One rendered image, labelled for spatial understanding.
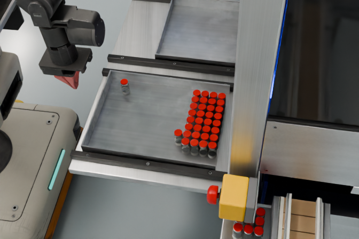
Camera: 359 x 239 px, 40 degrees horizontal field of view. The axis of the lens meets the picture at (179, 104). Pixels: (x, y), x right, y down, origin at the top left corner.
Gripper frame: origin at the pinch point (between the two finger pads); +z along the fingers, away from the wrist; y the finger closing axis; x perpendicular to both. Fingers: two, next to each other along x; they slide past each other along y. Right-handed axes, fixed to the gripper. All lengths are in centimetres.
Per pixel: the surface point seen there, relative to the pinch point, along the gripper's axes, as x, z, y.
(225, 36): 43, 21, 28
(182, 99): 16.2, 21.4, 20.3
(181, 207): 27, 109, 11
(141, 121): 6.9, 21.1, 11.0
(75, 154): -7.2, 18.8, -2.5
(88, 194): 26, 107, -31
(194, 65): 27.4, 19.5, 21.5
